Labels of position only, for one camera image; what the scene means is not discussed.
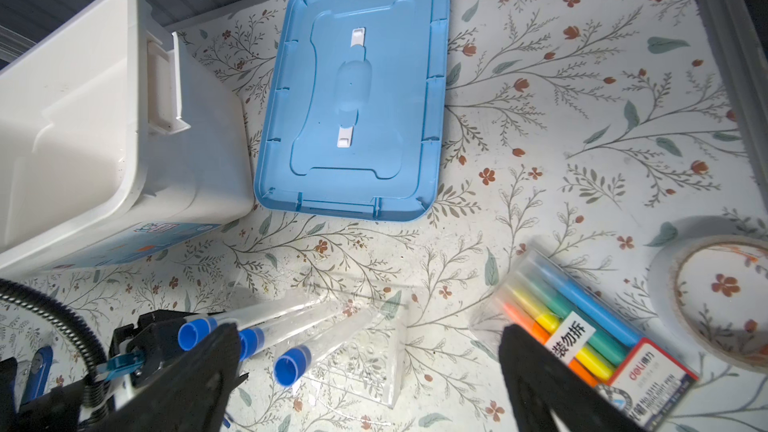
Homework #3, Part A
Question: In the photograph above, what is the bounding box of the floral tape roll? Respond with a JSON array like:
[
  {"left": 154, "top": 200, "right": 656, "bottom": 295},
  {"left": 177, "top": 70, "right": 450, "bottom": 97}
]
[{"left": 647, "top": 235, "right": 767, "bottom": 374}]

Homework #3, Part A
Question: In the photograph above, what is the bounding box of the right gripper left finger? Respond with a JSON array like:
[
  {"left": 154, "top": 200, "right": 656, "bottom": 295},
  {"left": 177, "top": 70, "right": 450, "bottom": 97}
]
[{"left": 89, "top": 324, "right": 240, "bottom": 431}]

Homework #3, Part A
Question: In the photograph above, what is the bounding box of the white plastic storage bin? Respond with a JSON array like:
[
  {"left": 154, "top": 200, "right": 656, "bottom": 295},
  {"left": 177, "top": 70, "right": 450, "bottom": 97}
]
[{"left": 1, "top": 0, "right": 254, "bottom": 280}]

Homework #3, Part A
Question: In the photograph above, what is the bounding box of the coloured marker pack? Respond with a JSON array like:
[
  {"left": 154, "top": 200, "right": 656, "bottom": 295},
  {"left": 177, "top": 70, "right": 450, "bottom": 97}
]
[{"left": 472, "top": 249, "right": 698, "bottom": 431}]

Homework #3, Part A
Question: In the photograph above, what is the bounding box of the blue plastic bin lid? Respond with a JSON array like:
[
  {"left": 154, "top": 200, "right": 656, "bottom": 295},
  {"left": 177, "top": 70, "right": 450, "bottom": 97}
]
[{"left": 254, "top": 0, "right": 450, "bottom": 222}]

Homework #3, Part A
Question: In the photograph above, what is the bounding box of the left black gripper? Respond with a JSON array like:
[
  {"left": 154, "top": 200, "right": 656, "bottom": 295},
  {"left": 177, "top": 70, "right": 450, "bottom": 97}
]
[{"left": 1, "top": 310, "right": 192, "bottom": 431}]

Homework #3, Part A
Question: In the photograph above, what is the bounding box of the blue handled tool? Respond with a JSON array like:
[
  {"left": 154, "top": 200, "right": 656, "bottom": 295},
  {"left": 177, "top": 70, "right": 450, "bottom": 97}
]
[{"left": 21, "top": 345, "right": 53, "bottom": 405}]

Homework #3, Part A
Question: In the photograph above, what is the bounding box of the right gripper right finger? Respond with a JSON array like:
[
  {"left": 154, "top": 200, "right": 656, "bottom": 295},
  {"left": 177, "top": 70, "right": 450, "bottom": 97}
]
[{"left": 498, "top": 324, "right": 642, "bottom": 431}]

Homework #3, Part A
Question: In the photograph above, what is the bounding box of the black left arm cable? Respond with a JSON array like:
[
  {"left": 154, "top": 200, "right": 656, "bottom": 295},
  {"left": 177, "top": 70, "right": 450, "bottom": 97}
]
[{"left": 0, "top": 278, "right": 109, "bottom": 409}]

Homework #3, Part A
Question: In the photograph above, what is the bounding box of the clear acrylic tube rack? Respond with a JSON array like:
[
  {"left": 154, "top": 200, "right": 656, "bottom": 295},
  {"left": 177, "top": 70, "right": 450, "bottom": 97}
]
[{"left": 239, "top": 284, "right": 409, "bottom": 409}]

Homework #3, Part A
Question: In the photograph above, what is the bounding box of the blue-capped test tube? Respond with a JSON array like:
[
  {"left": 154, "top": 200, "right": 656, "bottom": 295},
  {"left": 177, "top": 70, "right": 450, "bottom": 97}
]
[
  {"left": 273, "top": 308, "right": 379, "bottom": 387},
  {"left": 177, "top": 291, "right": 320, "bottom": 351},
  {"left": 239, "top": 303, "right": 341, "bottom": 362}
]

